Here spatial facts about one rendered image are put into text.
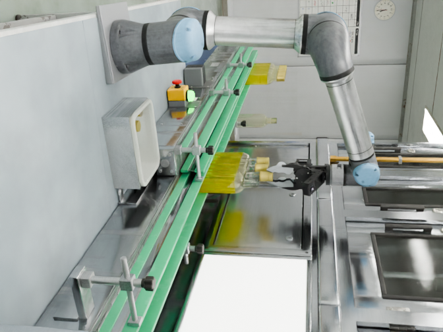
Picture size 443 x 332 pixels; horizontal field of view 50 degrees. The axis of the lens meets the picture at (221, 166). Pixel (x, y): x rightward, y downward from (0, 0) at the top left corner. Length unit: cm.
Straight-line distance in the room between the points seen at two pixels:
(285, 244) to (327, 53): 60
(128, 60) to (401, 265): 100
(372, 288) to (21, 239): 94
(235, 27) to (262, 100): 632
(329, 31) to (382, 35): 619
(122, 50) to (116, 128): 21
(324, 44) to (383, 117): 658
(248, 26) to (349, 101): 36
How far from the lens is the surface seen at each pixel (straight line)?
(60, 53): 117
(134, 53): 137
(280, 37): 145
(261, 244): 154
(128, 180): 140
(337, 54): 134
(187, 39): 133
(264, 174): 164
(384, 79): 771
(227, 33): 146
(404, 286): 150
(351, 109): 139
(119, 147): 136
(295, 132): 792
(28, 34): 107
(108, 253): 126
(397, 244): 166
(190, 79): 217
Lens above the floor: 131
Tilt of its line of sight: 10 degrees down
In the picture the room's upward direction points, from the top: 91 degrees clockwise
